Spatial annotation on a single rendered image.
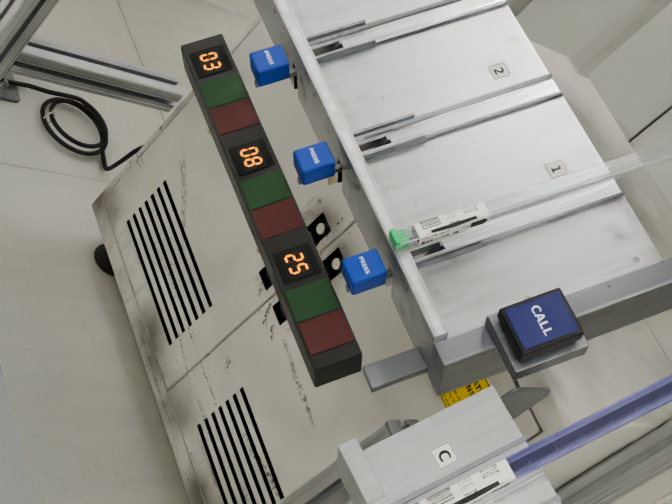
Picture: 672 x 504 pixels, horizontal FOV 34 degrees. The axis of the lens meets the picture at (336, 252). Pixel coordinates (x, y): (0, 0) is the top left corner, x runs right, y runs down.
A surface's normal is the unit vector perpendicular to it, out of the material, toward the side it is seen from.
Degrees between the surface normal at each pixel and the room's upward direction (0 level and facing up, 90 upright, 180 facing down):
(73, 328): 0
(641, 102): 90
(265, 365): 90
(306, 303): 44
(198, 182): 90
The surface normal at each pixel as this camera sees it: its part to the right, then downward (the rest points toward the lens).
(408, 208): 0.00, -0.49
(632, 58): -0.68, -0.11
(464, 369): 0.37, 0.81
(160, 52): 0.64, -0.57
